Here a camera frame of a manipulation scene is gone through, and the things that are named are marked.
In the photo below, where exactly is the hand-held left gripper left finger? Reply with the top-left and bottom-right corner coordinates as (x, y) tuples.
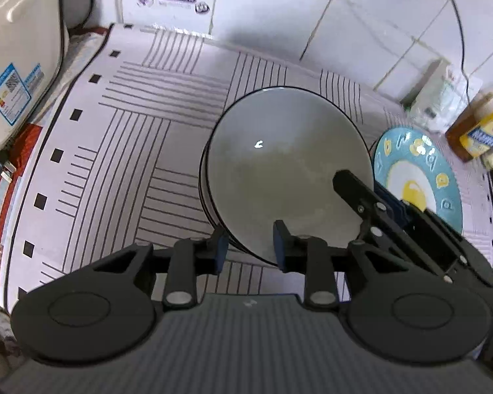
(92, 227), (230, 312)

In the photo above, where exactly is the black appliance plug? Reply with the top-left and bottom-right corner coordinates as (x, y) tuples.
(0, 150), (17, 182)

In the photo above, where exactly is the black power cable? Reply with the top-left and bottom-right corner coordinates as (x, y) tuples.
(433, 0), (477, 109)

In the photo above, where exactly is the white rice cooker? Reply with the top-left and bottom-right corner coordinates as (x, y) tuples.
(0, 0), (70, 159)

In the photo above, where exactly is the yellow labelled box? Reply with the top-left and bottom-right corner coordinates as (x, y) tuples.
(446, 86), (493, 163)

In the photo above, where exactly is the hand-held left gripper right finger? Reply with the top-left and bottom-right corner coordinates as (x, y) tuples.
(272, 219), (411, 313)

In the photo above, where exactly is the patchwork cloth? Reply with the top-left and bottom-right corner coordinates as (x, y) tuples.
(0, 27), (111, 337)

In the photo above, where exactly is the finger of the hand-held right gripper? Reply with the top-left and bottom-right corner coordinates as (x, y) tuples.
(373, 181), (426, 230)
(333, 170), (391, 228)

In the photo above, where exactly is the blue egg print plate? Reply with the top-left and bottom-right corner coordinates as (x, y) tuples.
(372, 127), (464, 234)

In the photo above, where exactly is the striped table mat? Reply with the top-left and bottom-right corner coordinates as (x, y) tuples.
(4, 22), (493, 308)

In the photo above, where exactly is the white plastic salt bag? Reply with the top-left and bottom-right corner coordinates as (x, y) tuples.
(403, 59), (483, 134)

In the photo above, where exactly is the grey plate black rim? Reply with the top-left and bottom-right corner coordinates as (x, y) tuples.
(205, 86), (374, 265)

